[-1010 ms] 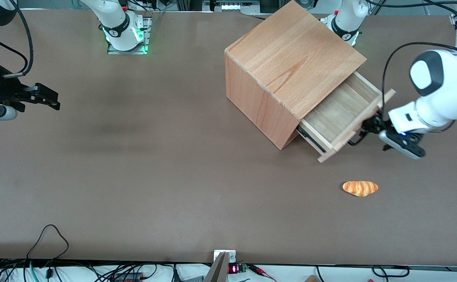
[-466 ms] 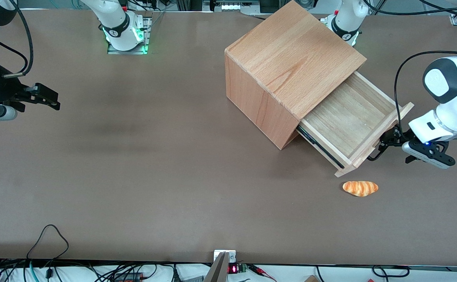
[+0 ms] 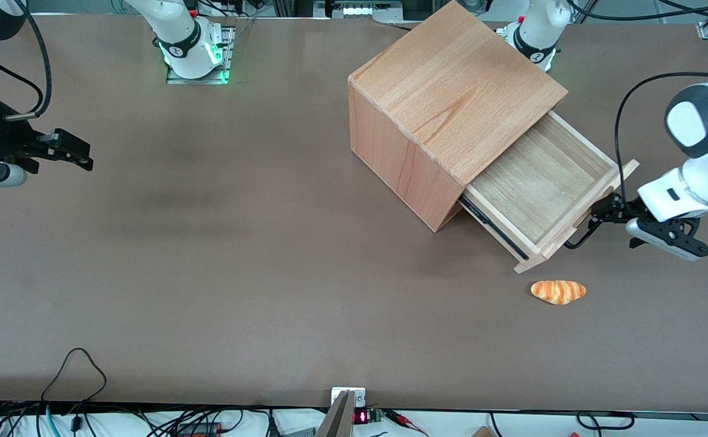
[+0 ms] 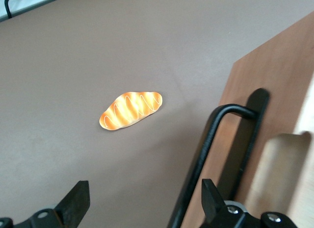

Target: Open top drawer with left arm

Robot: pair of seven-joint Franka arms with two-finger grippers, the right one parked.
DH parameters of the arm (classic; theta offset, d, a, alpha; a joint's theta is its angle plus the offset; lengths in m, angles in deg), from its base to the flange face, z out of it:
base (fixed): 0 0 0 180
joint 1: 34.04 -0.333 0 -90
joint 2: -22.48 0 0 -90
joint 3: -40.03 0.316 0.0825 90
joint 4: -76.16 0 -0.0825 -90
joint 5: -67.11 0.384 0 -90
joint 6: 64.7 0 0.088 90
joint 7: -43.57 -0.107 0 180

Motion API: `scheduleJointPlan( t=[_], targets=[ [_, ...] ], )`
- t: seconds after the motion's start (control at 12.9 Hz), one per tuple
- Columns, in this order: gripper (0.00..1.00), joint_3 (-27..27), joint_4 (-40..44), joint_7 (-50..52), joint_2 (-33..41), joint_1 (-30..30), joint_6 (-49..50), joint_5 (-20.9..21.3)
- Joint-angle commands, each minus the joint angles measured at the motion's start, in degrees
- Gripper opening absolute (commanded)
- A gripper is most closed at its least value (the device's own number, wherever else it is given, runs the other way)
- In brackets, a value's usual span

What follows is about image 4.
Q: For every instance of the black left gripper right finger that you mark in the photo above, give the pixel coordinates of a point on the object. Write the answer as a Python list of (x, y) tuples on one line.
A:
[(213, 206)]

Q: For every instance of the beech wood drawer cabinet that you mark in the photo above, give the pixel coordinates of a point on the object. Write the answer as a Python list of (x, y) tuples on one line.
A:
[(282, 188)]

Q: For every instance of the orange striped toy bread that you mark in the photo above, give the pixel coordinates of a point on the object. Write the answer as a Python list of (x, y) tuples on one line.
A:
[(131, 110)]

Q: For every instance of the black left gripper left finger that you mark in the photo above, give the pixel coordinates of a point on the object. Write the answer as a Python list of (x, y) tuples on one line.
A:
[(73, 203)]

